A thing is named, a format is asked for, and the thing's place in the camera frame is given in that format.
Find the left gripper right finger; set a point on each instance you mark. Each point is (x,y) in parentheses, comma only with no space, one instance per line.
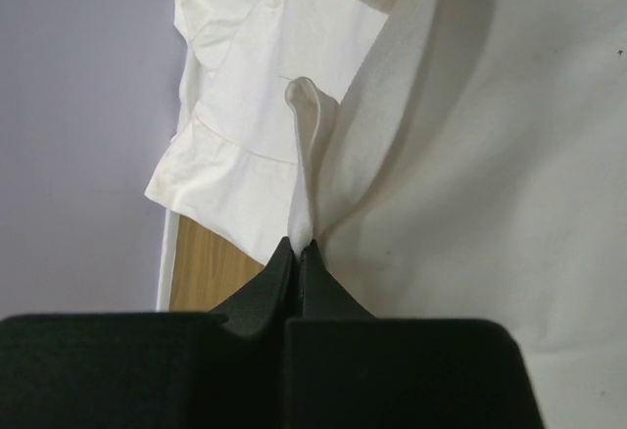
(319,295)

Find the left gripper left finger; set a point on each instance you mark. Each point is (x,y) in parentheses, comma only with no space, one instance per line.
(251,310)

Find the white t shirt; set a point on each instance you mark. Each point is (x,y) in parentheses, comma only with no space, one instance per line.
(450,157)

